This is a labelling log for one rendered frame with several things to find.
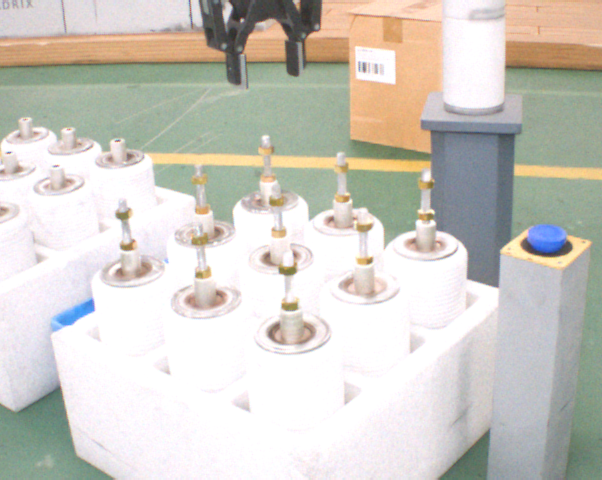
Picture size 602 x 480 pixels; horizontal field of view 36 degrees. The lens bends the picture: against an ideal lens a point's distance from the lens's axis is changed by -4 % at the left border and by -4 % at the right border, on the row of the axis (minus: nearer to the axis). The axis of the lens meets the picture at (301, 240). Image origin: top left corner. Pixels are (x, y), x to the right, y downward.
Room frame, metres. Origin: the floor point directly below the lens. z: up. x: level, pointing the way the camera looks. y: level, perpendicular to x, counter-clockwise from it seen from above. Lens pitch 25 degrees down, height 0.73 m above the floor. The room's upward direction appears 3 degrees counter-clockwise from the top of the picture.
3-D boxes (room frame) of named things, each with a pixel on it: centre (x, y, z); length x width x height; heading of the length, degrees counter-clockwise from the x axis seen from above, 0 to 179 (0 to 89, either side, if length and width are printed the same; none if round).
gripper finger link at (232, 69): (0.94, 0.06, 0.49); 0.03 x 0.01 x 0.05; 124
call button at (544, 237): (0.84, -0.24, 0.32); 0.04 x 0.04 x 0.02
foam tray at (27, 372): (1.32, 0.43, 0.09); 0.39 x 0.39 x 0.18; 51
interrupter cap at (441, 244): (0.98, -0.14, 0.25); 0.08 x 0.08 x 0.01
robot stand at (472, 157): (1.35, -0.27, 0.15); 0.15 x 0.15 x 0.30; 76
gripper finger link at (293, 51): (0.99, 0.00, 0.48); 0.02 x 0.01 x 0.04; 34
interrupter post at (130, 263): (0.96, 0.19, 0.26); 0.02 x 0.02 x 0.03
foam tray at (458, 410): (0.97, 0.03, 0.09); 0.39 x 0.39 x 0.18; 49
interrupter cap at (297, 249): (0.97, 0.02, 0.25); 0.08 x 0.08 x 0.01
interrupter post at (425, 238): (0.98, -0.14, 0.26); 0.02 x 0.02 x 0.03
